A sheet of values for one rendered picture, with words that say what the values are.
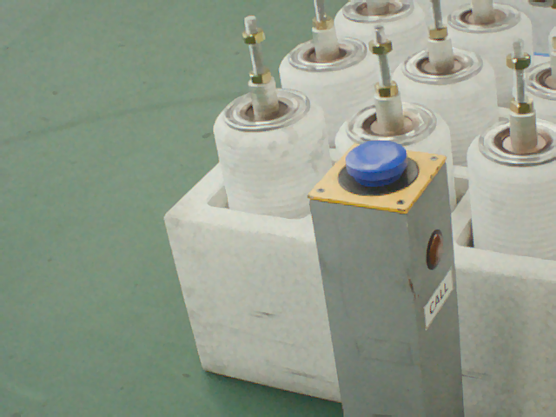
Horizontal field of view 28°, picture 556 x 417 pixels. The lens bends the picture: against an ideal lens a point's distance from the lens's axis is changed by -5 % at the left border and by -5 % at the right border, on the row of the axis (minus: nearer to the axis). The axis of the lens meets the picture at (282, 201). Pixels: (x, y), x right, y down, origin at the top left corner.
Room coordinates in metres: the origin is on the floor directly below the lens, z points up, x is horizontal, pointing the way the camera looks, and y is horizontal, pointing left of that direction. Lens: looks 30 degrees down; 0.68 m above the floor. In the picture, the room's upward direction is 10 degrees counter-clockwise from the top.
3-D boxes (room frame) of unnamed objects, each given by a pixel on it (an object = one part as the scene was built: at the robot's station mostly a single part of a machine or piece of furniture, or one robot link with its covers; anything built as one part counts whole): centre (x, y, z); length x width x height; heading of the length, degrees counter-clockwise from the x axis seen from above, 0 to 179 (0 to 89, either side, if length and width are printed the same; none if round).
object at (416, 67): (0.92, -0.16, 0.25); 0.08 x 0.08 x 0.01
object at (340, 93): (0.99, -0.07, 0.16); 0.10 x 0.10 x 0.18
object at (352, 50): (0.99, -0.07, 0.25); 0.08 x 0.08 x 0.01
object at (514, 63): (0.76, -0.20, 0.32); 0.02 x 0.02 x 0.01; 55
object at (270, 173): (0.89, 0.00, 0.16); 0.10 x 0.10 x 0.18
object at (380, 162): (0.64, -0.06, 0.32); 0.04 x 0.04 x 0.02
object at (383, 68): (0.82, -0.10, 0.30); 0.01 x 0.01 x 0.08; 69
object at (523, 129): (0.76, -0.20, 0.26); 0.02 x 0.02 x 0.03
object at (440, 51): (0.92, -0.16, 0.26); 0.02 x 0.02 x 0.03
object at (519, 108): (0.76, -0.20, 0.29); 0.02 x 0.02 x 0.01; 55
